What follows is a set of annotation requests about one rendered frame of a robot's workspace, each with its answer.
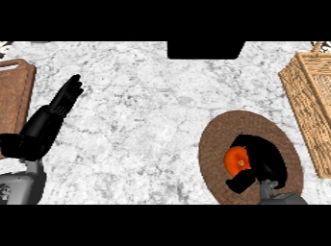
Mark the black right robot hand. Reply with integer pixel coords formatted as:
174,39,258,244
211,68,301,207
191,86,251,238
224,134,288,194

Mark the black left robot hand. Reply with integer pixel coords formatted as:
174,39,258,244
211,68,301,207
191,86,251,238
0,74,86,162

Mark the orange squash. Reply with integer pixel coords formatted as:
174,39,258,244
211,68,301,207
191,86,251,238
223,145,253,178

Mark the round brown placemat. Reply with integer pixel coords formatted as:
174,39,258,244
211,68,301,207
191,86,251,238
198,110,306,206

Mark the wicker basket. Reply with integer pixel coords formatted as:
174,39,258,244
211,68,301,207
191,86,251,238
276,41,331,181

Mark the brown wooden cutting board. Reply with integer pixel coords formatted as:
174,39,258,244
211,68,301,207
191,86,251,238
0,58,37,164

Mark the black appliance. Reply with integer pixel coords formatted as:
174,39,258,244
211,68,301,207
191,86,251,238
165,41,247,61

